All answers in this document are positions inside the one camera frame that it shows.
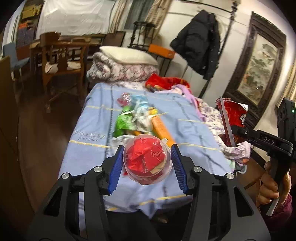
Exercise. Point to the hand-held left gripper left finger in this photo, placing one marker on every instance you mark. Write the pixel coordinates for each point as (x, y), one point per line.
(115, 169)

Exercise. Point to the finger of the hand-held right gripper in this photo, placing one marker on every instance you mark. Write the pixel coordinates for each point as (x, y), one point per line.
(244, 134)

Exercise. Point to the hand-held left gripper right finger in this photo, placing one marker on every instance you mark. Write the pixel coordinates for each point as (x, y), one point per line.
(179, 170)

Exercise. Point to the red snack bag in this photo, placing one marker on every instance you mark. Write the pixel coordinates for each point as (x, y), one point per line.
(234, 113)

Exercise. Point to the clear plastic cup red wrapper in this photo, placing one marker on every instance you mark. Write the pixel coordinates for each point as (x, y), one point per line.
(144, 160)

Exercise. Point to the green snack packet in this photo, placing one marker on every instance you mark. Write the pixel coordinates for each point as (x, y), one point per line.
(123, 121)

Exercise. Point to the person's right forearm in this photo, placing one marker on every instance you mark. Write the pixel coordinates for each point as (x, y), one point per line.
(285, 213)

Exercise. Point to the person's right hand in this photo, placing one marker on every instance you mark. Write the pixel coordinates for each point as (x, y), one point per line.
(266, 190)

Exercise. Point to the purple floral quilt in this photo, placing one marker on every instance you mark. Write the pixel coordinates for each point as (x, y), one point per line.
(212, 118)

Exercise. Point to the orange snack packet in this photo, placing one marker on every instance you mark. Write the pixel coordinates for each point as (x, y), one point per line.
(161, 129)

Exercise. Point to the blue striped table cloth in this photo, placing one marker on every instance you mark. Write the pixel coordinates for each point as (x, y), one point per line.
(92, 120)

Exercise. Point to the clear plastic bag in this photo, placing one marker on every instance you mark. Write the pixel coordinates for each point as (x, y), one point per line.
(143, 119)

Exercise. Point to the yellow wrapper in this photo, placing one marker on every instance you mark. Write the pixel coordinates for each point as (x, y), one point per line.
(153, 111)

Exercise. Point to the light purple garment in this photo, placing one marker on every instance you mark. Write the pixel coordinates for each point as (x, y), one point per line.
(187, 95)

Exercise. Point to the pink candy wrapper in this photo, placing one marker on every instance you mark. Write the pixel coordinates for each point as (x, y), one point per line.
(123, 98)

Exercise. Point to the light blue wrapper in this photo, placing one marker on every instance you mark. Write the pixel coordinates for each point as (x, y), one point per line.
(140, 100)

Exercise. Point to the dark framed landscape painting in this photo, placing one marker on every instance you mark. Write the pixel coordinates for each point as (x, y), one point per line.
(261, 60)

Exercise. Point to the red patterned blanket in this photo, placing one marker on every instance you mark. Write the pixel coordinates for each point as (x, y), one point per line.
(161, 82)

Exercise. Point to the folded pink floral quilt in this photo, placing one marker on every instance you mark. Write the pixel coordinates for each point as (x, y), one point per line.
(120, 70)

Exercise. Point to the coat rack pole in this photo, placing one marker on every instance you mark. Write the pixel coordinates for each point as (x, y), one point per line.
(227, 34)

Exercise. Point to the black puffer jacket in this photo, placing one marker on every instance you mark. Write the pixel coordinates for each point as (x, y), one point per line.
(198, 41)

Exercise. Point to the wooden cabinet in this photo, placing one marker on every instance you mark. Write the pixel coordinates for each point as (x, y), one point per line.
(9, 150)

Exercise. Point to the cream pillow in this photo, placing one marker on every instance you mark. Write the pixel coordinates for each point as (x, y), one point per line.
(127, 54)

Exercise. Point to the orange box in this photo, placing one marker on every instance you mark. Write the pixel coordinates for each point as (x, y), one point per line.
(161, 51)

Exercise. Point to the wooden armchair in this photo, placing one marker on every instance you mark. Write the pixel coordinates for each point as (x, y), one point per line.
(62, 60)

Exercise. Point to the wooden table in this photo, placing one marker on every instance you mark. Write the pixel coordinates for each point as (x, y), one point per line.
(92, 39)

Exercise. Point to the black metal stand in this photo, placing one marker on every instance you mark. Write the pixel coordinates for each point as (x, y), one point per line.
(141, 34)

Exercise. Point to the beige curtain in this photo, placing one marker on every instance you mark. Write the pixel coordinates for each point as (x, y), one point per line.
(118, 16)
(157, 20)

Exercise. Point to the blue chair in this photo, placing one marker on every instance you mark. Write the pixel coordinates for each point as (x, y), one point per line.
(12, 56)

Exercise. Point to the white cloth cover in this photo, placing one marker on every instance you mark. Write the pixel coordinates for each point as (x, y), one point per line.
(76, 16)

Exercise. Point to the storage shelf with boxes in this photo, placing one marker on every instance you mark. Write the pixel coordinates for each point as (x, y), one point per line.
(27, 25)

